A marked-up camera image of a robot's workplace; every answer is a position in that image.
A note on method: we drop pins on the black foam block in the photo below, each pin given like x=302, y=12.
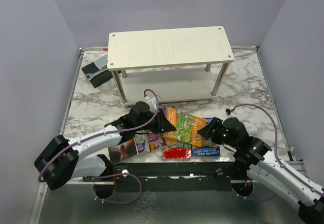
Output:
x=96, y=76

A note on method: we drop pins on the blue 91-storey treehouse book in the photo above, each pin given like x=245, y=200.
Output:
x=201, y=147

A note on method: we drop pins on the silver metal wrench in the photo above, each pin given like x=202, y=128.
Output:
x=90, y=76

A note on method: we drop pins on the grey white device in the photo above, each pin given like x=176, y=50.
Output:
x=101, y=63

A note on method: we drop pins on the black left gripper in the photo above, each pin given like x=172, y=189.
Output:
x=164, y=125

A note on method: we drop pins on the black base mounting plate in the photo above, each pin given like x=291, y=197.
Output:
x=184, y=176

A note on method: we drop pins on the roald dahl charlie book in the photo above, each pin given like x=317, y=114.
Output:
x=162, y=142

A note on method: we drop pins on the purple treehouse book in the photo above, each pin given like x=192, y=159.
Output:
x=141, y=141
x=153, y=138

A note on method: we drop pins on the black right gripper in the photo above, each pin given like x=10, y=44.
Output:
x=207, y=131

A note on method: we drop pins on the dark three days book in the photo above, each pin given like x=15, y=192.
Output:
x=122, y=152

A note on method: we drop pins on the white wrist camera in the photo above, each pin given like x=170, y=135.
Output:
x=151, y=101
x=229, y=111

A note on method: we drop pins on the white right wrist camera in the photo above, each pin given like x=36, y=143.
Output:
x=229, y=111

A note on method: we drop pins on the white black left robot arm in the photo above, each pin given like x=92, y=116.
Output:
x=57, y=163

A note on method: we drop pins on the purple treehouse book front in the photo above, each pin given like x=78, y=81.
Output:
x=141, y=141

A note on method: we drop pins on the white two-tier shelf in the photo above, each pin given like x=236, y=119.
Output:
x=181, y=64

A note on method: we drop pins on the orange 39-storey treehouse book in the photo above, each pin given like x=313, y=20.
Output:
x=186, y=125

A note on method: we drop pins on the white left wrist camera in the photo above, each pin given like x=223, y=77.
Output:
x=151, y=101

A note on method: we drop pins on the red treehouse book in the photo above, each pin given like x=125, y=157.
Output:
x=178, y=150

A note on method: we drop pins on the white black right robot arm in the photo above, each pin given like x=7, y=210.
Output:
x=258, y=161

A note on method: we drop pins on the purple treehouse book rear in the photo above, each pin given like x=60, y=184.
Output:
x=153, y=138

